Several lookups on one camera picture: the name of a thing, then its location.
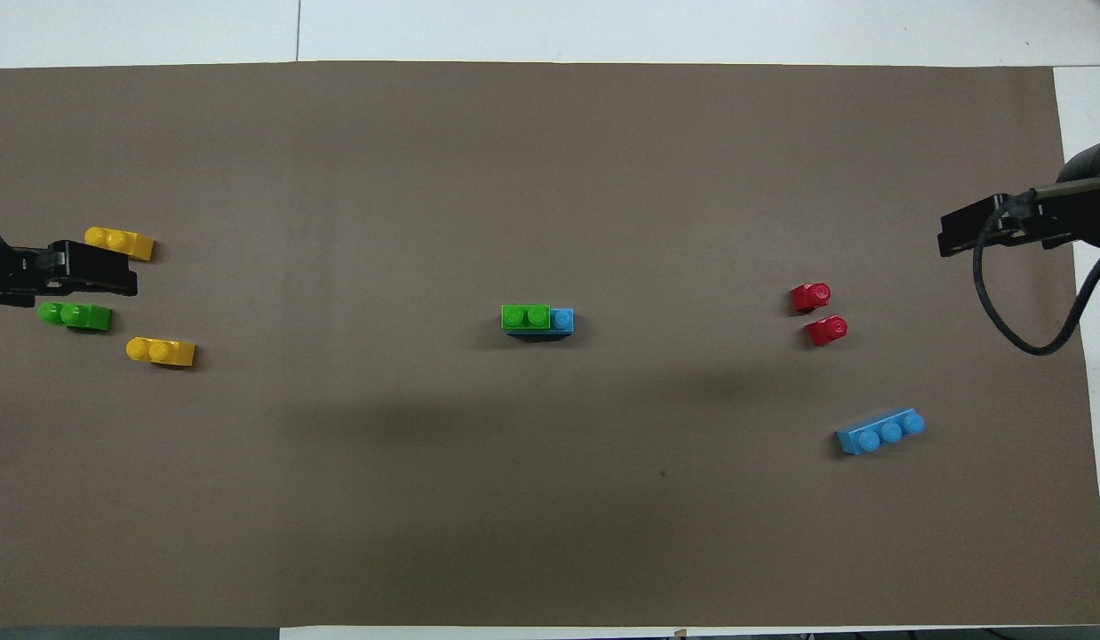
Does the blue three-stud toy block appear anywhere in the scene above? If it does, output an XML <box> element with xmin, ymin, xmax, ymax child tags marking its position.
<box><xmin>835</xmin><ymin>408</ymin><xmax>926</xmax><ymax>456</ymax></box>
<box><xmin>504</xmin><ymin>308</ymin><xmax>575</xmax><ymax>340</ymax></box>

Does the green two-stud toy block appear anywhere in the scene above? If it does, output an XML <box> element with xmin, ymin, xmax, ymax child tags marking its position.
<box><xmin>501</xmin><ymin>304</ymin><xmax>553</xmax><ymax>332</ymax></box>
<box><xmin>37</xmin><ymin>301</ymin><xmax>113</xmax><ymax>332</ymax></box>

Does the yellow two-stud toy block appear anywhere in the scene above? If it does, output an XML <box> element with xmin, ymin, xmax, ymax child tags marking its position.
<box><xmin>126</xmin><ymin>337</ymin><xmax>196</xmax><ymax>367</ymax></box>
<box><xmin>84</xmin><ymin>227</ymin><xmax>155</xmax><ymax>262</ymax></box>

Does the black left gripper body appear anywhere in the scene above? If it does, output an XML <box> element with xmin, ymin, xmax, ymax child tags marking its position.
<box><xmin>0</xmin><ymin>220</ymin><xmax>67</xmax><ymax>308</ymax></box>

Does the brown table mat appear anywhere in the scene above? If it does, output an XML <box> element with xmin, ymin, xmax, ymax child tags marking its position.
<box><xmin>0</xmin><ymin>60</ymin><xmax>1100</xmax><ymax>628</ymax></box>

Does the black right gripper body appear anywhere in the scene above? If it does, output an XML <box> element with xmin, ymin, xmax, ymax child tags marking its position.
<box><xmin>985</xmin><ymin>190</ymin><xmax>1080</xmax><ymax>252</ymax></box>

